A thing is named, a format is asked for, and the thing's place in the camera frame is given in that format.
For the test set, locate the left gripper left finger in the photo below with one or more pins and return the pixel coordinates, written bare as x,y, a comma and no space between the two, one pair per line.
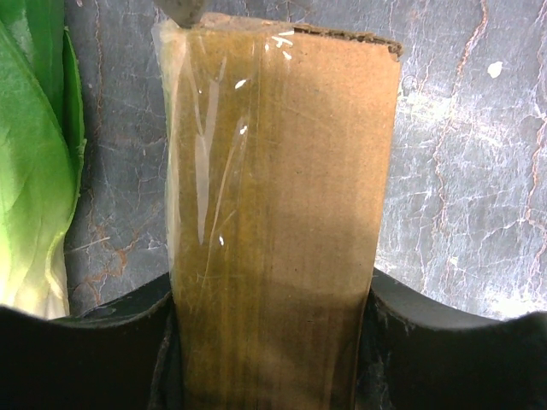
123,354

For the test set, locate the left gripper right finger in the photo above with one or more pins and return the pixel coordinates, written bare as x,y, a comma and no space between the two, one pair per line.
416,353

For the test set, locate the brown cardboard express box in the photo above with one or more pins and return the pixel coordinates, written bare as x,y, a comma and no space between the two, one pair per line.
279,143

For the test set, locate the yellow utility knife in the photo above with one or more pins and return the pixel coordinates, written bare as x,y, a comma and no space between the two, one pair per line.
185,13

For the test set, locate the green bok choy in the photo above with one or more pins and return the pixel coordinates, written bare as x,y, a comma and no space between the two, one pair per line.
42,155

